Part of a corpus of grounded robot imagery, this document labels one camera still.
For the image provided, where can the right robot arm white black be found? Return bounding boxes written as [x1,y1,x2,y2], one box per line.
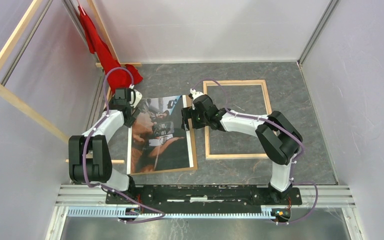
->
[181,91,304,204]

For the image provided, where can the aluminium rail base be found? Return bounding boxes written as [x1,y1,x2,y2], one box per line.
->
[56,185,356,208]

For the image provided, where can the brown frame backing board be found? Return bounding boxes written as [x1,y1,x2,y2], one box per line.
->
[129,94,199,176]

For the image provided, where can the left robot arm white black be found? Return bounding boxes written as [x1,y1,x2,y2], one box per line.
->
[68,88,142,204]

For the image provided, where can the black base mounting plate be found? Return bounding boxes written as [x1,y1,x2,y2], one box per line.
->
[105,184,303,215]

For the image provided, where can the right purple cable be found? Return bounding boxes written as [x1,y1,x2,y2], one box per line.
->
[190,78,319,225]

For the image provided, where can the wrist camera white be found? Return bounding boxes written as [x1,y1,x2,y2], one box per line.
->
[129,87,143,109]
[189,88,204,102]

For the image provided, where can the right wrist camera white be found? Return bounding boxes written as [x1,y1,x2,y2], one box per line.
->
[189,88,204,102]

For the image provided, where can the printed photo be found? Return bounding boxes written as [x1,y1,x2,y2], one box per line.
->
[127,94,195,175]

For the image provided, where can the wooden rack frame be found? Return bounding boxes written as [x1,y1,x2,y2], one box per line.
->
[0,0,143,165]

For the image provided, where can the grey slotted cable duct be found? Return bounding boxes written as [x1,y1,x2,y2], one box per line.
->
[67,206,275,220]

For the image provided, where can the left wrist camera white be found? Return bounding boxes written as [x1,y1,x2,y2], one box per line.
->
[129,87,143,109]

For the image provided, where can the red cloth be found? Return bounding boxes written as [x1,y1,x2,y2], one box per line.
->
[77,5,143,95]

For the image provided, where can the wooden picture frame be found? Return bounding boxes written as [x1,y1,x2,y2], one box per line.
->
[204,79,273,160]

